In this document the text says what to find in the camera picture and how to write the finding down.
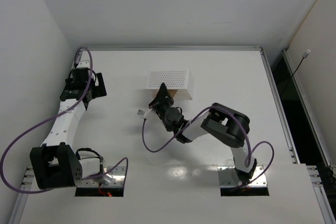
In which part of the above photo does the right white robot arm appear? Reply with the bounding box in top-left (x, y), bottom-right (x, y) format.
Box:
top-left (149, 83), bottom-right (257, 184)

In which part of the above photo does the white plastic box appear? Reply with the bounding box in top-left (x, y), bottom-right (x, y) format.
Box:
top-left (144, 69), bottom-right (194, 100)

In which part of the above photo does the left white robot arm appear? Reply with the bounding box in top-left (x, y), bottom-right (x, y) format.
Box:
top-left (29, 60), bottom-right (107, 190)

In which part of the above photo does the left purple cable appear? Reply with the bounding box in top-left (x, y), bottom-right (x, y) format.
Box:
top-left (0, 47), bottom-right (129, 195)

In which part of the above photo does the black hanging cable white plug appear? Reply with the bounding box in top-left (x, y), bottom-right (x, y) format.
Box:
top-left (280, 49), bottom-right (311, 98)

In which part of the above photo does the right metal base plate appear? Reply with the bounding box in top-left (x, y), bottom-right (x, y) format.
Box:
top-left (217, 166), bottom-right (267, 188)

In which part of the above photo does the metal base plate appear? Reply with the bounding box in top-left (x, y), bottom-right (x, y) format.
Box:
top-left (217, 166), bottom-right (267, 188)
top-left (78, 166), bottom-right (127, 189)

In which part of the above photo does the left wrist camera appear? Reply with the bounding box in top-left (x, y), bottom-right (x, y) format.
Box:
top-left (76, 60), bottom-right (90, 69)

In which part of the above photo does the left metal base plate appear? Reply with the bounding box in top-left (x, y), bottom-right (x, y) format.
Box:
top-left (78, 166), bottom-right (127, 189)

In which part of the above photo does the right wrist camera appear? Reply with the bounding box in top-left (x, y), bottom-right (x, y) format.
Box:
top-left (137, 109), bottom-right (155, 120)

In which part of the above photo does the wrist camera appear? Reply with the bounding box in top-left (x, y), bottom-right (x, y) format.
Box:
top-left (137, 109), bottom-right (155, 120)
top-left (76, 60), bottom-right (90, 69)

